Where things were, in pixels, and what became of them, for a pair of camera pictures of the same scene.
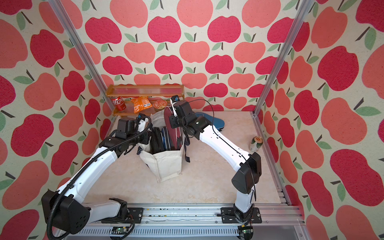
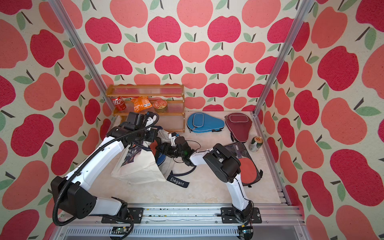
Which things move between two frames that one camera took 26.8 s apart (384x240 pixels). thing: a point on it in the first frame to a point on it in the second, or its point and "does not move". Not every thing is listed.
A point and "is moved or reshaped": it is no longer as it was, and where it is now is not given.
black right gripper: x=174 y=124 to x=167 y=146
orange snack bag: x=141 y=104 does not move
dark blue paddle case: x=165 y=139 to x=161 y=158
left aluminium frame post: x=82 y=51 does not move
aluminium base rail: x=276 y=223 does not move
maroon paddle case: x=173 y=141 to x=239 y=125
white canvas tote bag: x=164 y=165 is moved or reshaped
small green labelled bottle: x=256 y=143 does not move
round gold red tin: x=159 y=105 does not move
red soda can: x=119 y=103 does not move
